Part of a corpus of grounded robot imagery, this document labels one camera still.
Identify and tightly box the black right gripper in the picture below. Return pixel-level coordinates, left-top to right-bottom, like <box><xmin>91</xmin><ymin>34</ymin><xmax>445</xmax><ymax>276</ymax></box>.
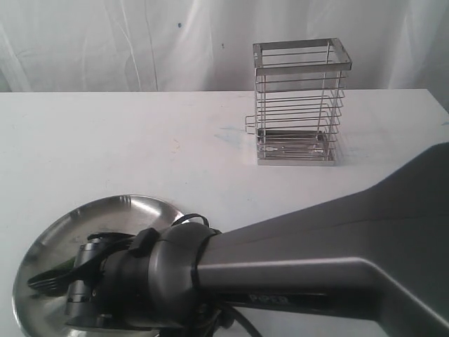
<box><xmin>65</xmin><ymin>232</ymin><xmax>109</xmax><ymax>325</ymax></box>

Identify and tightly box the green cucumber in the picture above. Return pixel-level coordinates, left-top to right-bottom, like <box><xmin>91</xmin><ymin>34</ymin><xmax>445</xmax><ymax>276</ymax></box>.
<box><xmin>53</xmin><ymin>257</ymin><xmax>76</xmax><ymax>272</ymax></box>

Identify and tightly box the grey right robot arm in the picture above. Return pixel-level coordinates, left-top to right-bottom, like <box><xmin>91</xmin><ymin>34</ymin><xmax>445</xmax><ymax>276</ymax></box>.
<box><xmin>66</xmin><ymin>143</ymin><xmax>448</xmax><ymax>336</ymax></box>

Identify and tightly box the round stainless steel plate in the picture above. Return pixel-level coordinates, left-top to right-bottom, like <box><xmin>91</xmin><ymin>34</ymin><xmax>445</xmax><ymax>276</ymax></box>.
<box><xmin>12</xmin><ymin>194</ymin><xmax>183</xmax><ymax>336</ymax></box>

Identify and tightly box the white backdrop curtain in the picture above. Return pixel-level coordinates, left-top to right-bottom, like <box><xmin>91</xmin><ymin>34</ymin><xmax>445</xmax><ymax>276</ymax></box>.
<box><xmin>1</xmin><ymin>1</ymin><xmax>448</xmax><ymax>91</ymax></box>

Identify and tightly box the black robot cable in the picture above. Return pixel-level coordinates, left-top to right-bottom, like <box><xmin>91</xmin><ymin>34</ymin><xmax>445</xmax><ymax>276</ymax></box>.
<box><xmin>196</xmin><ymin>301</ymin><xmax>267</xmax><ymax>337</ymax></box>

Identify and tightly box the chrome wire utensil rack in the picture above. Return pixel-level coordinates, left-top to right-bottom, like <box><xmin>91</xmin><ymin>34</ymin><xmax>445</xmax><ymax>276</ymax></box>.
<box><xmin>245</xmin><ymin>38</ymin><xmax>352</xmax><ymax>166</ymax></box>

